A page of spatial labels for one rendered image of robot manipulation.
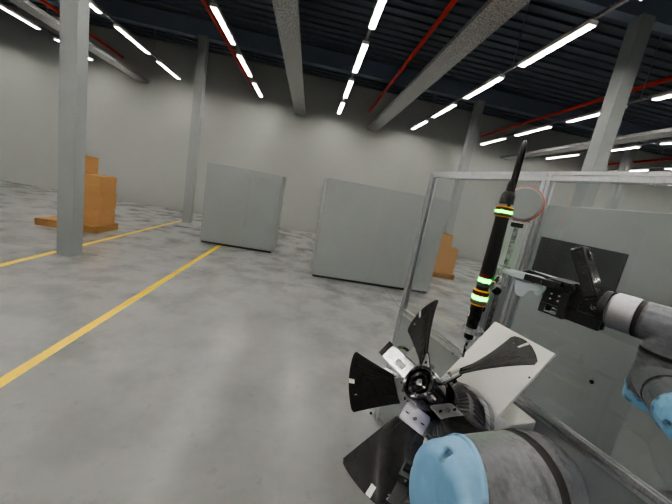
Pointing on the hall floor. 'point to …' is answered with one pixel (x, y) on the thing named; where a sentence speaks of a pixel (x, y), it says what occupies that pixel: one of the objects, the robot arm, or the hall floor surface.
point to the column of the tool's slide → (508, 266)
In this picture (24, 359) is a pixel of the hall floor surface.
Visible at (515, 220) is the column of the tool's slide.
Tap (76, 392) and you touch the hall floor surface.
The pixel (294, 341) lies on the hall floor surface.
